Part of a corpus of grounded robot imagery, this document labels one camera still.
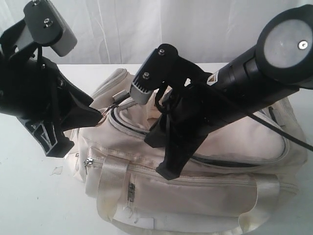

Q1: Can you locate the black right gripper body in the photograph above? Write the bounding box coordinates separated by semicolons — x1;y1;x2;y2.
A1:
151;78;235;157

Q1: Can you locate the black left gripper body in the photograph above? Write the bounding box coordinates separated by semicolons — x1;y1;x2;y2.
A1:
0;56;73;130

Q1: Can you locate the cream fabric duffel bag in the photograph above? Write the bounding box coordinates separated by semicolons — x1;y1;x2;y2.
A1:
65;69;308;235

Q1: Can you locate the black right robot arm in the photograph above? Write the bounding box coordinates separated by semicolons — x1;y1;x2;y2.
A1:
137;4;313;180

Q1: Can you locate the clear tape scrap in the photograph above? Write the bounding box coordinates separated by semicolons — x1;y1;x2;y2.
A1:
51;166;63;176

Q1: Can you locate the white backdrop curtain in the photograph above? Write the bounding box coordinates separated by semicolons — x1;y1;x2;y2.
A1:
0;0;313;66

